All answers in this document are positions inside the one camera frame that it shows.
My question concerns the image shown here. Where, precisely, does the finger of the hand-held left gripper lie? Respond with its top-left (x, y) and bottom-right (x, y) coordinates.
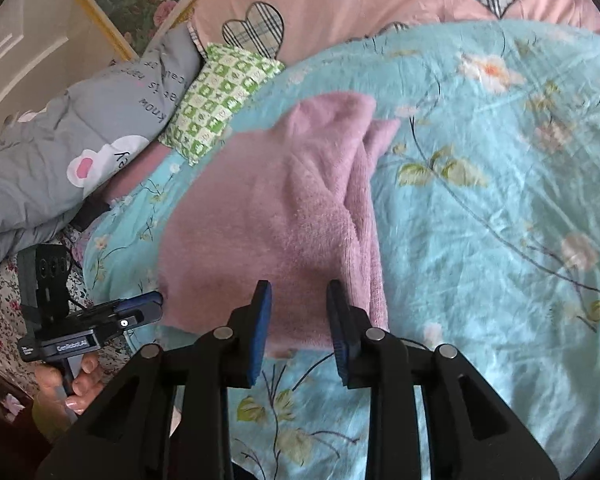
top-left (97, 306), bottom-right (162, 345)
top-left (70, 291), bottom-right (164, 322)

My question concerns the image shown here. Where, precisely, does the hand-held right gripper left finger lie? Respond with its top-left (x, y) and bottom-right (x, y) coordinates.
top-left (35, 280), bottom-right (273, 480)

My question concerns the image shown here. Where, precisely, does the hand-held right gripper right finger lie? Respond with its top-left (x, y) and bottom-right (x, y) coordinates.
top-left (327, 279), bottom-right (561, 480)

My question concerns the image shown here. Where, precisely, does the mauve fleece garment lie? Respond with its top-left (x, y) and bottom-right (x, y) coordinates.
top-left (157, 91), bottom-right (402, 352)

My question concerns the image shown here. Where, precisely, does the person's left hand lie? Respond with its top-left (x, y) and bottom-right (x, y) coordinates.
top-left (32, 352), bottom-right (106, 433)

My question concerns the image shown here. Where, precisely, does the white floral bed sheet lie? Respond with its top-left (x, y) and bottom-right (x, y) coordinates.
top-left (0, 225), bottom-right (137, 403)

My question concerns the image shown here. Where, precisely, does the dark cloth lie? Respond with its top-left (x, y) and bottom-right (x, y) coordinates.
top-left (71, 194), bottom-right (112, 232)

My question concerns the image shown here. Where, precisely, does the grey printed comforter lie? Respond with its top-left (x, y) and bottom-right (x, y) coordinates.
top-left (0, 25), bottom-right (204, 272)

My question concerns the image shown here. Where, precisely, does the dark pink pillow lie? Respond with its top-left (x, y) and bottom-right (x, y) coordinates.
top-left (97, 147), bottom-right (175, 207)

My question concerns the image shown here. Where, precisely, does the teal floral blanket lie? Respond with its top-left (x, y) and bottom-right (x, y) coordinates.
top-left (82, 20), bottom-right (600, 480)

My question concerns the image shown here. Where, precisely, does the white panelled door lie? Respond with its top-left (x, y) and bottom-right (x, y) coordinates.
top-left (0, 0), bottom-right (132, 157)

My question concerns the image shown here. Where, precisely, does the green checkered pillow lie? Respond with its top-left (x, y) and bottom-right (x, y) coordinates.
top-left (157, 42), bottom-right (287, 167)

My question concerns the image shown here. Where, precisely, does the pink quilt with plaid hearts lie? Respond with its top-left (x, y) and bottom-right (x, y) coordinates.
top-left (155, 0), bottom-right (600, 70)

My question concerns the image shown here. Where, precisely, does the black cable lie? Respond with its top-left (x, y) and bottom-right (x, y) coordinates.
top-left (60, 237), bottom-right (93, 313)

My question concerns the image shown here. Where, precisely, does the dark wooden bed frame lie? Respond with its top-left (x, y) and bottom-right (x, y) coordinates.
top-left (0, 357), bottom-right (53, 466)

